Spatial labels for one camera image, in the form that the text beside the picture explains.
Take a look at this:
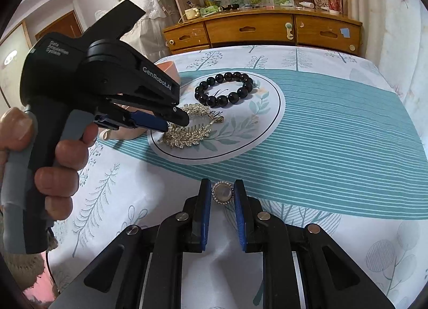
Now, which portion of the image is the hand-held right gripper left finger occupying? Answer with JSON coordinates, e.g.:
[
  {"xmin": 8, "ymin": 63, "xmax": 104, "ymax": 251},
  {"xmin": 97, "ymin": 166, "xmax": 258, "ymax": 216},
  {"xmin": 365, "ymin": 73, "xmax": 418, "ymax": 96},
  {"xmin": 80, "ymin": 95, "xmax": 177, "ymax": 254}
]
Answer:
[{"xmin": 50, "ymin": 178, "xmax": 212, "ymax": 309}]

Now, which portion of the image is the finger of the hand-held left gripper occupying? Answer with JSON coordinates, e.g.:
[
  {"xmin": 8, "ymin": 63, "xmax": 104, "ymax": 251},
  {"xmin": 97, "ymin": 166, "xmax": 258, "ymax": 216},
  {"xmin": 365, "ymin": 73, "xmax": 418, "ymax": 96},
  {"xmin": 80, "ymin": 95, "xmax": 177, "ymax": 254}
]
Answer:
[
  {"xmin": 100, "ymin": 93, "xmax": 190, "ymax": 127},
  {"xmin": 94, "ymin": 111, "xmax": 170, "ymax": 133}
]

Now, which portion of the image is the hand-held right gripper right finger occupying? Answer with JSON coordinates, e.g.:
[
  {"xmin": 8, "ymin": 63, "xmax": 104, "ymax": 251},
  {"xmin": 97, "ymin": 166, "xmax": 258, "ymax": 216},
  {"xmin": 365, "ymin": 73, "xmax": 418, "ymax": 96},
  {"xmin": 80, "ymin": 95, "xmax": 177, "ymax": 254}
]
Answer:
[{"xmin": 233, "ymin": 179, "xmax": 397, "ymax": 309}]

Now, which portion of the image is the pink jewelry box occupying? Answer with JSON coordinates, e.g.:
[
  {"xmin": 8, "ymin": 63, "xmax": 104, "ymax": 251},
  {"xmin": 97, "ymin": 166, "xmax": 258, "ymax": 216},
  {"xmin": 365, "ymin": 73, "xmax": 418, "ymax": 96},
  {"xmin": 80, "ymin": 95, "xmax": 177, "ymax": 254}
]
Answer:
[{"xmin": 100, "ymin": 61, "xmax": 182, "ymax": 141}]

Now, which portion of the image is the gold leaf hair comb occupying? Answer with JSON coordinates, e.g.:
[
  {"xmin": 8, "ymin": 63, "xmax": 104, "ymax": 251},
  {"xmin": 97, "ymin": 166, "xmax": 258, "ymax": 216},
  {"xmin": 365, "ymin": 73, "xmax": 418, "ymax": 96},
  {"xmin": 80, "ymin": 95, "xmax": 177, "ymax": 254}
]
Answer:
[{"xmin": 162, "ymin": 103, "xmax": 223, "ymax": 151}]

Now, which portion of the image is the person's left hand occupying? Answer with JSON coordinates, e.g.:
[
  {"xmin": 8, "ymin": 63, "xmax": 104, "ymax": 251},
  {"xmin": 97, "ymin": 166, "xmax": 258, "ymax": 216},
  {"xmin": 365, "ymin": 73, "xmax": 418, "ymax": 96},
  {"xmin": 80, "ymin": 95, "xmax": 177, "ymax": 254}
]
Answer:
[{"xmin": 0, "ymin": 108, "xmax": 98, "ymax": 222}]

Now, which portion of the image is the wooden door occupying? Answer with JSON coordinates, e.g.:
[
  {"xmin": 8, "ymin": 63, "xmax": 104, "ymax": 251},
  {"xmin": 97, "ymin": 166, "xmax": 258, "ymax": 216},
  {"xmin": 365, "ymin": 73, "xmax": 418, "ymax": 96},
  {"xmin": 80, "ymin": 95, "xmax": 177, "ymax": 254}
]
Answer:
[{"xmin": 35, "ymin": 11, "xmax": 84, "ymax": 41}]

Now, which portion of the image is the white lace cloth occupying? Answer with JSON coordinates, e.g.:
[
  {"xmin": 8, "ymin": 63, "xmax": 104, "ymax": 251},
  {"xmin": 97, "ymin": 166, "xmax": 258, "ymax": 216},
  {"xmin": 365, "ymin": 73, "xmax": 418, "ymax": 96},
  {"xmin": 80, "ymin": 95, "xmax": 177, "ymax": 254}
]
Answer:
[{"xmin": 134, "ymin": 0, "xmax": 182, "ymax": 60}]

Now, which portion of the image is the wooden dresser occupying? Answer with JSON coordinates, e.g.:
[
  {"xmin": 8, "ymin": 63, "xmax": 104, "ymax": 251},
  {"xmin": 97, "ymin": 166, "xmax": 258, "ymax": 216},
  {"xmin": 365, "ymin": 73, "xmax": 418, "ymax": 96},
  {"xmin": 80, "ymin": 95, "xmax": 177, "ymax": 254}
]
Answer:
[{"xmin": 163, "ymin": 8, "xmax": 363, "ymax": 57}]

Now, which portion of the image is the printed tree tablecloth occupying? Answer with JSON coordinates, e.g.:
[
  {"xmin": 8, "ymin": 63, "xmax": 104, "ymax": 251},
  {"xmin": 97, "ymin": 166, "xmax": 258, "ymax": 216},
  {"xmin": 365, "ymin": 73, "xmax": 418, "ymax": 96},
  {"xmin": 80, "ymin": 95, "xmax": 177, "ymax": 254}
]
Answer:
[{"xmin": 47, "ymin": 45, "xmax": 428, "ymax": 309}]

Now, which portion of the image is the white leaf print curtain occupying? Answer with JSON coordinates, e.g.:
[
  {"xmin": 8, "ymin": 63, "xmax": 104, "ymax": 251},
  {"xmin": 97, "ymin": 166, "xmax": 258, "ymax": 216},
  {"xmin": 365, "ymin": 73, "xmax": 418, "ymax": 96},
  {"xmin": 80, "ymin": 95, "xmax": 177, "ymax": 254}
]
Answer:
[{"xmin": 341, "ymin": 0, "xmax": 428, "ymax": 122}]

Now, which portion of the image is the black bead bracelet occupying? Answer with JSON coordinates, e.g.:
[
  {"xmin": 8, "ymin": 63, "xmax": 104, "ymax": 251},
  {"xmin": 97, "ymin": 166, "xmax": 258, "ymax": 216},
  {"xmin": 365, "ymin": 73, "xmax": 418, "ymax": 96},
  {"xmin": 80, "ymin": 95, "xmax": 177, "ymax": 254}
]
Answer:
[{"xmin": 194, "ymin": 71, "xmax": 254, "ymax": 107}]

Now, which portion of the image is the black cable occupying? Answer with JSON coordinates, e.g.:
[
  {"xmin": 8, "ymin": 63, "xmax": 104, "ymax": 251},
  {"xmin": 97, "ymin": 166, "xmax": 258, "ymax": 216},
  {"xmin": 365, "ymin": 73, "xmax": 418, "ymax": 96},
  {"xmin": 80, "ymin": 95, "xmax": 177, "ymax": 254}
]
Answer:
[{"xmin": 45, "ymin": 225, "xmax": 60, "ymax": 296}]

